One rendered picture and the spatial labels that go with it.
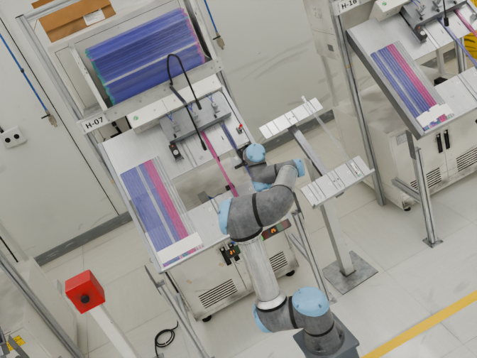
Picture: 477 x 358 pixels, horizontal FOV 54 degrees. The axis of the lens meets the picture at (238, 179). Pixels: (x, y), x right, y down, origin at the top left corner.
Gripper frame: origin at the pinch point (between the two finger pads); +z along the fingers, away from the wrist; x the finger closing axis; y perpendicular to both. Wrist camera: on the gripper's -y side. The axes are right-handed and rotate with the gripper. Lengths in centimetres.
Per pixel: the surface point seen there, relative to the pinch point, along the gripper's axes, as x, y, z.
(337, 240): -31, -61, 30
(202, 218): 30.5, -14.2, 4.1
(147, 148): 39, 28, 15
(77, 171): 101, 56, 178
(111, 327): 96, -44, 25
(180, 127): 20.0, 30.0, 9.3
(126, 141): 47, 36, 17
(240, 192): 8.2, -11.4, 4.8
